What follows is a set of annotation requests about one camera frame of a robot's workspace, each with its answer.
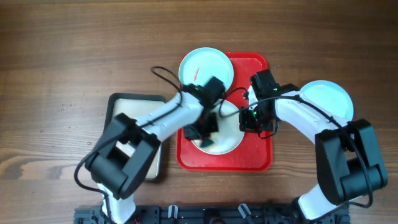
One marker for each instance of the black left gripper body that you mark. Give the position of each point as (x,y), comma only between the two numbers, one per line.
(203,130)

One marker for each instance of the light blue plate rear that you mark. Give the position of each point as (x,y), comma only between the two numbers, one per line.
(201,64)

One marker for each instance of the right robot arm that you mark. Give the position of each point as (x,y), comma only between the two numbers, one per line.
(349,163)

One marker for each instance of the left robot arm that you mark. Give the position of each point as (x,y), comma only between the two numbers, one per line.
(122,157)

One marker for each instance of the green yellow sponge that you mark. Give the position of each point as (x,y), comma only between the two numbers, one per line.
(206,143)

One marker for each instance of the black tray with soapy water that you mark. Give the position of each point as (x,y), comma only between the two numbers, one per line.
(134,105)

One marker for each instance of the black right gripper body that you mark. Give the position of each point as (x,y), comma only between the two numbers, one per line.
(255,121)

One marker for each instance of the light blue plate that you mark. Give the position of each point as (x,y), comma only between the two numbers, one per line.
(201,64)
(330,97)

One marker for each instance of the white plate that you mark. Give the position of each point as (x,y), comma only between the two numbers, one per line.
(229,135)

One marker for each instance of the light blue plate front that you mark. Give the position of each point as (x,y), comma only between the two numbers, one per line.
(330,97)

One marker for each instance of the red plastic tray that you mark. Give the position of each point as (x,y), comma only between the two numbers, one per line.
(252,154)

